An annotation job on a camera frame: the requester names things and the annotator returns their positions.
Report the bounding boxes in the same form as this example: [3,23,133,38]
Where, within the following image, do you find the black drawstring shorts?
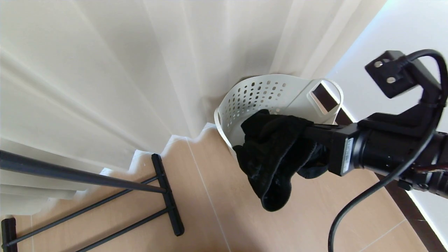
[233,109,329,212]

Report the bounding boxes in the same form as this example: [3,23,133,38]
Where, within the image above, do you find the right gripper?
[304,122,438,196]

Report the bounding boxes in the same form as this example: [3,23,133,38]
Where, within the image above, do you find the white laundry basket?
[214,73,344,160]

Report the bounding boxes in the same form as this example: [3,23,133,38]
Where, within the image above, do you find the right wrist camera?
[357,50,448,139]

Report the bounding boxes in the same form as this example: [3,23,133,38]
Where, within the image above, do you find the black clothes rack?
[0,150,185,252]

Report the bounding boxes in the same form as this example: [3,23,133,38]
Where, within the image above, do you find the beige curtain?
[0,0,387,219]

